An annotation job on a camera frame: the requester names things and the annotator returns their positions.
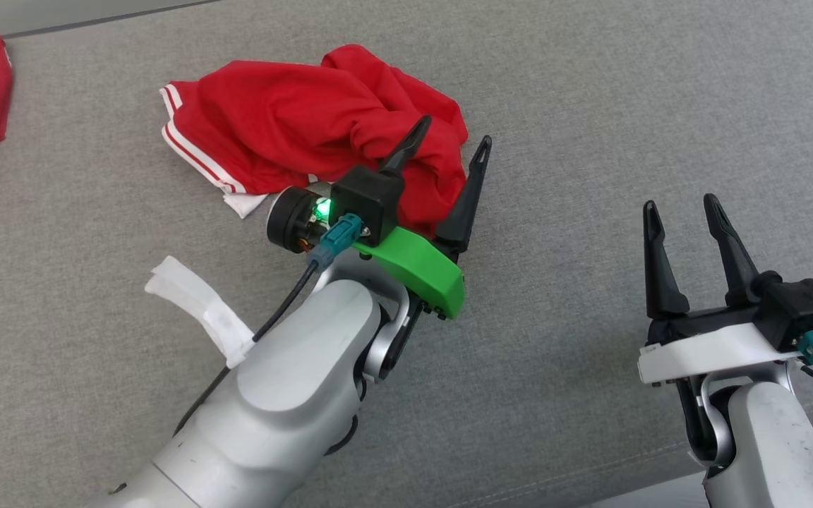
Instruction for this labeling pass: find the white band right gripper body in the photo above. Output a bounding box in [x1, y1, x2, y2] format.
[637, 303, 802, 386]

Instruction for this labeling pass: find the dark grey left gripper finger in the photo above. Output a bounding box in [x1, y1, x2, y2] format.
[377, 114, 433, 174]
[433, 135, 493, 251]

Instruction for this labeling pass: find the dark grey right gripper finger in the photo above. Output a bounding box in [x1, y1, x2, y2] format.
[703, 193, 762, 308]
[643, 200, 692, 320]

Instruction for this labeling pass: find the green band left gripper body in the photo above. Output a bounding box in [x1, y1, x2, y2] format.
[350, 226, 467, 322]

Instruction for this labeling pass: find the red jersey with striped trim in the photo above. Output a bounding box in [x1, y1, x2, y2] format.
[159, 44, 469, 237]

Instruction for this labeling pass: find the white tape cable label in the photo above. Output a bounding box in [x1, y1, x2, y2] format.
[144, 255, 255, 369]

